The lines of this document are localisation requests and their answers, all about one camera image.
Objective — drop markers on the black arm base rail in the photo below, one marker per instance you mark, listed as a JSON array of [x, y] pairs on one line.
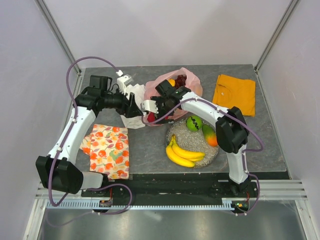
[[216, 185]]

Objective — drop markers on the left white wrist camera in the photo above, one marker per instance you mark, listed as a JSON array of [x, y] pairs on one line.
[[123, 81]]

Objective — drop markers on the floral patterned cloth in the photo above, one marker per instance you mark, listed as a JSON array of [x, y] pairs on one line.
[[108, 151]]

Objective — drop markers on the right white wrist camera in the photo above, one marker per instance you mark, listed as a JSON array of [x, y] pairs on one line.
[[149, 106]]

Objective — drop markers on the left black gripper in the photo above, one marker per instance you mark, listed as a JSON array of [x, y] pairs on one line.
[[128, 108]]

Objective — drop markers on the speckled glass plate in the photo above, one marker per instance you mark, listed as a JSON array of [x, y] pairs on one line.
[[192, 141]]

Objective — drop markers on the grey slotted cable duct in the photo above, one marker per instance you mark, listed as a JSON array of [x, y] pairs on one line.
[[96, 204]]

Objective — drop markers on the orange folded t-shirt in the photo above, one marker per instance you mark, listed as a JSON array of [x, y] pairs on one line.
[[232, 92]]

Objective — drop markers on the fake mango fruit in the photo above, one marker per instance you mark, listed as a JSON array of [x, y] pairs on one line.
[[209, 135]]

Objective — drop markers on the pink plastic bag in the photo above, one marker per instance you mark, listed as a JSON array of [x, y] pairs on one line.
[[161, 87]]

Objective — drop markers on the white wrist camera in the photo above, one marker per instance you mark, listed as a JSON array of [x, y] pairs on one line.
[[149, 106], [123, 81]]

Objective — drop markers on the yellow fake banana bunch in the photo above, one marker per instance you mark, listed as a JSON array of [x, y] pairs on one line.
[[182, 157]]

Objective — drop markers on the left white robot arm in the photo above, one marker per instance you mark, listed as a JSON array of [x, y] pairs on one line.
[[57, 170]]

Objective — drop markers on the fake dark grapes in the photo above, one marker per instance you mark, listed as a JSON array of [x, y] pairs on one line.
[[180, 81]]

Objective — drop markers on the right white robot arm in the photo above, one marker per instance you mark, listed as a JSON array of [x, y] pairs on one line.
[[229, 124]]

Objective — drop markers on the fake green fruit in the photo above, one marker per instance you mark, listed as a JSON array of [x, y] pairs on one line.
[[194, 123]]

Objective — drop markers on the white folded cloth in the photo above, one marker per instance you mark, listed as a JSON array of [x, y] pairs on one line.
[[136, 122]]

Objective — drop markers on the fake red fruit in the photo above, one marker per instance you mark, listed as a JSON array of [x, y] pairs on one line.
[[151, 117]]

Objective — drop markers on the aluminium frame profile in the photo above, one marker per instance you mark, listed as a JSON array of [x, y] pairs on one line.
[[46, 13]]

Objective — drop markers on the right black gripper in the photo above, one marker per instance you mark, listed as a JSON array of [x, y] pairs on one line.
[[159, 99]]

